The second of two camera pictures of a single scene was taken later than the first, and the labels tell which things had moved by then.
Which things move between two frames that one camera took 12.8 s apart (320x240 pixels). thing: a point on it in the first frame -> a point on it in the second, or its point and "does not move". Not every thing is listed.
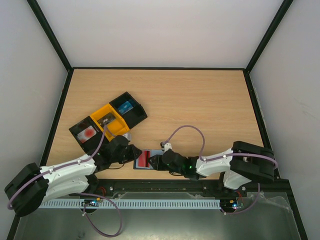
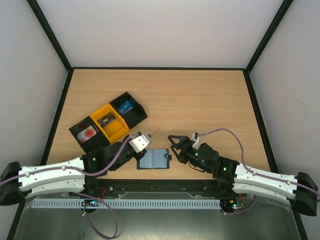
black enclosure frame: (284, 186) does not move
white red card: (86, 134) does not move
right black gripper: (158, 162) -> (183, 148)
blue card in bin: (125, 107) does not move
